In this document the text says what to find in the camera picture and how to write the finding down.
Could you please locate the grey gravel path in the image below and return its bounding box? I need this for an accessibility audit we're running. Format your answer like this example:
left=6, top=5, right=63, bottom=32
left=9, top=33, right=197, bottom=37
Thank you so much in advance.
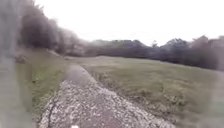
left=37, top=63, right=178, bottom=128

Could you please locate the wood of trees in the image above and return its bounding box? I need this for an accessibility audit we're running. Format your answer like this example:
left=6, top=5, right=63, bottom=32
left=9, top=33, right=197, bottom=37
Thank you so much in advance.
left=14, top=0, right=224, bottom=72

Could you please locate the grass verge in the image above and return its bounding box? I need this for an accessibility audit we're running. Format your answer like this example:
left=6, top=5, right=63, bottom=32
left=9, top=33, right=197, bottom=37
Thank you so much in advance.
left=14, top=48, right=71, bottom=118

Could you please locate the grass field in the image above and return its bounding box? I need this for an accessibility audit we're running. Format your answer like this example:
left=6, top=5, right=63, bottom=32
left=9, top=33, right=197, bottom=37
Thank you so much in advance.
left=64, top=55, right=224, bottom=128

